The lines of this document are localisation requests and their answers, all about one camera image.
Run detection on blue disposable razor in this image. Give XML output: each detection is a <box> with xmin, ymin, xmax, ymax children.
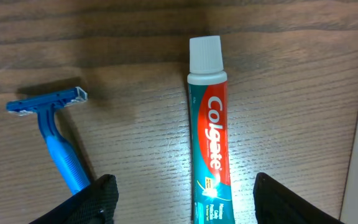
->
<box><xmin>6</xmin><ymin>86</ymin><xmax>90</xmax><ymax>195</ymax></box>

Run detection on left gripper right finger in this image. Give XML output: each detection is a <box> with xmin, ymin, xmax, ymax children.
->
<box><xmin>253</xmin><ymin>172</ymin><xmax>343</xmax><ymax>224</ymax></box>

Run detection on Colgate toothpaste tube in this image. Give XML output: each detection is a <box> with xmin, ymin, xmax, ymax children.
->
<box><xmin>187</xmin><ymin>35</ymin><xmax>235</xmax><ymax>224</ymax></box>

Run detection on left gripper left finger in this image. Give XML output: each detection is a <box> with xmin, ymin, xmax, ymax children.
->
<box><xmin>30</xmin><ymin>174</ymin><xmax>119</xmax><ymax>224</ymax></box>

